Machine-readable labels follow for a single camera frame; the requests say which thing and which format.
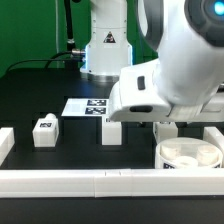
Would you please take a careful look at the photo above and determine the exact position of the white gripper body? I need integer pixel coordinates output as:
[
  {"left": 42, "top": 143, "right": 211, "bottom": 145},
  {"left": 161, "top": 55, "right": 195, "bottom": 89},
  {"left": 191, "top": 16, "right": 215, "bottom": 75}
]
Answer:
[{"left": 108, "top": 60, "right": 224, "bottom": 122}]

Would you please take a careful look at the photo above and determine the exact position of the white round stool seat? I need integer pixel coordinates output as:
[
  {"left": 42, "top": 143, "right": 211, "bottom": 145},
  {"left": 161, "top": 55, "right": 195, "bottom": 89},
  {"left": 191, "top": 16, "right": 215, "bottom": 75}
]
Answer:
[{"left": 155, "top": 137, "right": 223, "bottom": 169}]

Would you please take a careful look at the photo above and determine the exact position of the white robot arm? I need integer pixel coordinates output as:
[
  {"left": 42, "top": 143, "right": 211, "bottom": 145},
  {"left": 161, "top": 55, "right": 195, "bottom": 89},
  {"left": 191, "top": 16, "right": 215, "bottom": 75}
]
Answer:
[{"left": 81, "top": 0, "right": 224, "bottom": 122}]

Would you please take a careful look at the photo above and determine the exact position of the white tag sheet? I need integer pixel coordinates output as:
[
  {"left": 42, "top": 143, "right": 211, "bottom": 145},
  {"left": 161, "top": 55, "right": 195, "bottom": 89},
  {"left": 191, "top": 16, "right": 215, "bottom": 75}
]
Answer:
[{"left": 62, "top": 98, "right": 109, "bottom": 117}]

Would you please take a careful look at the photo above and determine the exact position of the black vertical pole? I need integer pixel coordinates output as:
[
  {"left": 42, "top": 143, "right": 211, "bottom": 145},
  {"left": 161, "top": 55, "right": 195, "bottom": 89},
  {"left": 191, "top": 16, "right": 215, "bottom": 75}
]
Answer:
[{"left": 64, "top": 0, "right": 77, "bottom": 70}]

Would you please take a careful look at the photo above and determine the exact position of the white right fence bar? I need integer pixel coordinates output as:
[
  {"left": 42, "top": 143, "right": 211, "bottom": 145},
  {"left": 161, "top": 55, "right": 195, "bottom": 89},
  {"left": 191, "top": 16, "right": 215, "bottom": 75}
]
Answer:
[{"left": 203, "top": 127, "right": 224, "bottom": 154}]

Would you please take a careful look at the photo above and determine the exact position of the white fence bar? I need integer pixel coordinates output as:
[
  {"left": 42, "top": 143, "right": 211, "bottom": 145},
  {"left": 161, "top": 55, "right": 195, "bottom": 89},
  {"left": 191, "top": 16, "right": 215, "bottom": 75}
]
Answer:
[
  {"left": 203, "top": 127, "right": 224, "bottom": 154},
  {"left": 0, "top": 127, "right": 15, "bottom": 166},
  {"left": 0, "top": 168, "right": 224, "bottom": 198}
]

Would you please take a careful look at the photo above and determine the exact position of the white front fence bar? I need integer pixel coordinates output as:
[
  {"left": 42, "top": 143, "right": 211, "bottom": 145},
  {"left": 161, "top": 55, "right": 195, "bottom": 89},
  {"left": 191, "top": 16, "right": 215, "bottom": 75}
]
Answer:
[{"left": 0, "top": 168, "right": 224, "bottom": 198}]

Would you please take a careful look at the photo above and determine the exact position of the white left fence bar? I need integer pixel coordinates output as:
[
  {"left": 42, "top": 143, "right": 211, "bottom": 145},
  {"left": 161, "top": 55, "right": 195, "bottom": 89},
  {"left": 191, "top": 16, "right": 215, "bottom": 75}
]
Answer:
[{"left": 0, "top": 127, "right": 15, "bottom": 166}]

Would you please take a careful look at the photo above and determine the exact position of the black cable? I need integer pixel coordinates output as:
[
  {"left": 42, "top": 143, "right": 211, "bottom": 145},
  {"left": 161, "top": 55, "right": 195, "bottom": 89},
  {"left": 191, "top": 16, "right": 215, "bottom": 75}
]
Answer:
[{"left": 4, "top": 48, "right": 87, "bottom": 76}]

